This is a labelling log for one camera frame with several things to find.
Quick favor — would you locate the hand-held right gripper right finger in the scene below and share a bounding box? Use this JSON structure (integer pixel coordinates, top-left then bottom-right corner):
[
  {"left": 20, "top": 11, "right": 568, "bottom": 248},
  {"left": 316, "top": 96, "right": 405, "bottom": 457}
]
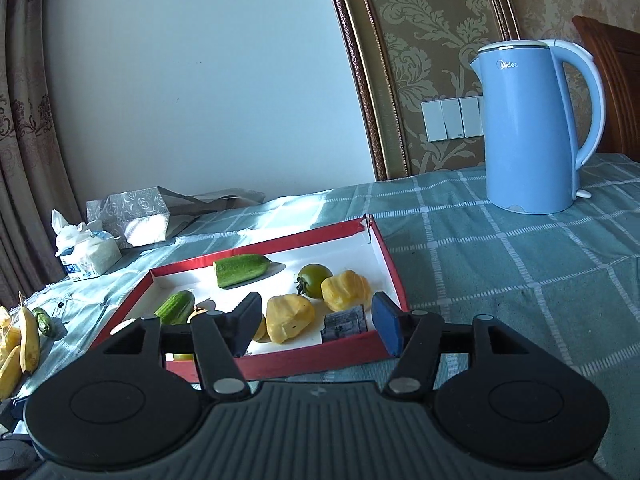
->
[{"left": 371, "top": 291, "right": 531, "bottom": 397}]

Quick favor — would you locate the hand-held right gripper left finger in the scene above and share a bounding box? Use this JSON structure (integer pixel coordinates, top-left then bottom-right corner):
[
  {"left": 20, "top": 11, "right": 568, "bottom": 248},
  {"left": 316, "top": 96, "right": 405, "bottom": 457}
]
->
[{"left": 102, "top": 292, "right": 263, "bottom": 400}]

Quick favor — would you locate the green cucumber half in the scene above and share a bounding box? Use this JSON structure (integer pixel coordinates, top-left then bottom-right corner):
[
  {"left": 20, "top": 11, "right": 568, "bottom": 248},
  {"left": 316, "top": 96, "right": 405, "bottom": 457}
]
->
[
  {"left": 213, "top": 254, "right": 274, "bottom": 289},
  {"left": 154, "top": 291, "right": 196, "bottom": 326}
]

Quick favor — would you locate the half-peeled sugarcane piece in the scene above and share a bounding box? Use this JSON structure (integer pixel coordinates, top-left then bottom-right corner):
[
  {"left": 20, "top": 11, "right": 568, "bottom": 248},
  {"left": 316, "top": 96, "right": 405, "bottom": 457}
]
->
[{"left": 171, "top": 305, "right": 217, "bottom": 362}]

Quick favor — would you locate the green tomato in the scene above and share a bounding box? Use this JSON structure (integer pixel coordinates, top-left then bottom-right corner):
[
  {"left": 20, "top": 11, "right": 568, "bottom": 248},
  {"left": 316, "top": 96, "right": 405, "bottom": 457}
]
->
[{"left": 296, "top": 263, "right": 334, "bottom": 299}]

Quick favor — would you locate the red cardboard tray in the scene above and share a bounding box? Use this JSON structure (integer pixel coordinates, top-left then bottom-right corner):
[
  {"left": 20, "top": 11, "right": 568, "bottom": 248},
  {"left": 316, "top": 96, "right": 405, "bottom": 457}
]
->
[{"left": 87, "top": 214, "right": 411, "bottom": 383}]

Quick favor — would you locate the short yellow banana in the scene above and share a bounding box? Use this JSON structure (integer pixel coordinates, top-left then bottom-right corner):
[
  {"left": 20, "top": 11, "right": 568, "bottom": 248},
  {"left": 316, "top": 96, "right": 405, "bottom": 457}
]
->
[{"left": 0, "top": 344, "right": 23, "bottom": 402}]

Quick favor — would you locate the long yellow banana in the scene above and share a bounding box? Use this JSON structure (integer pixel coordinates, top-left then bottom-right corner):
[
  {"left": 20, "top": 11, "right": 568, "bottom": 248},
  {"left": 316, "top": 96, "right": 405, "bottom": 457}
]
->
[{"left": 17, "top": 305, "right": 41, "bottom": 375}]

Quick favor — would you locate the small whole dark cucumber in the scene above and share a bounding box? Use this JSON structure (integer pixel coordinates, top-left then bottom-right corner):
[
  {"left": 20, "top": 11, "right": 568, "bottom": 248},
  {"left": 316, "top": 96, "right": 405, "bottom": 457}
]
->
[{"left": 32, "top": 307, "right": 53, "bottom": 337}]

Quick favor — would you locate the grey patterned bag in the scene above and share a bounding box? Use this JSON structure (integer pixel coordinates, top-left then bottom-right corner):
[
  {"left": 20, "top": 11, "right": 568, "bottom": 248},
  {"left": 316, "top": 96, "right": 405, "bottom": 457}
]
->
[{"left": 86, "top": 186, "right": 266, "bottom": 248}]

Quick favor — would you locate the white tissue pack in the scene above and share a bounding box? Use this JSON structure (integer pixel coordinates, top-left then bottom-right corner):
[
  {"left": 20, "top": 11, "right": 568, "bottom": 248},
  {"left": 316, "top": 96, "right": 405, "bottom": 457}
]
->
[{"left": 51, "top": 209, "right": 122, "bottom": 282}]

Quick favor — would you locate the blue electric kettle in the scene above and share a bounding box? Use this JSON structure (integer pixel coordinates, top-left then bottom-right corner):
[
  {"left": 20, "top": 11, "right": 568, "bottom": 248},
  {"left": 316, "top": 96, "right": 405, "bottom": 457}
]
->
[{"left": 468, "top": 39, "right": 606, "bottom": 215}]

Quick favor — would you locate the brown patterned curtain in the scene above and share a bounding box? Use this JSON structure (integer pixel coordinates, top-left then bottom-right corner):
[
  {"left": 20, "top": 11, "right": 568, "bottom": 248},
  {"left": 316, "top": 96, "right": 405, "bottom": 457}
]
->
[{"left": 0, "top": 0, "right": 96, "bottom": 311}]

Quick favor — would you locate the white wall switch panel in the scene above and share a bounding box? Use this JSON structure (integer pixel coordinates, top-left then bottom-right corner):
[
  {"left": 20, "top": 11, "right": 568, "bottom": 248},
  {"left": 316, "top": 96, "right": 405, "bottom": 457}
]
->
[{"left": 421, "top": 96, "right": 485, "bottom": 143}]

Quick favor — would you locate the ornate gold wall moulding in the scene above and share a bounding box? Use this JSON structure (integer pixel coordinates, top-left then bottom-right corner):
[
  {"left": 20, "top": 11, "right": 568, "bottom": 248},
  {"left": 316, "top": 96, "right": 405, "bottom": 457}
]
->
[{"left": 320, "top": 0, "right": 521, "bottom": 181}]

